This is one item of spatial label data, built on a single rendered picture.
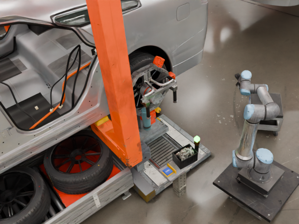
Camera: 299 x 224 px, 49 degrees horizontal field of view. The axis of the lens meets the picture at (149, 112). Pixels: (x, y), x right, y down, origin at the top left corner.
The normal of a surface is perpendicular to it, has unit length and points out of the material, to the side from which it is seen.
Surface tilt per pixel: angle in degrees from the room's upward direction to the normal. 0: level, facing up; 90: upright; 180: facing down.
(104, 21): 90
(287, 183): 0
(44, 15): 48
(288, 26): 0
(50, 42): 6
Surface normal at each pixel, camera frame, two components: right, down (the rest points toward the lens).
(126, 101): 0.62, 0.50
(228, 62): -0.07, -0.73
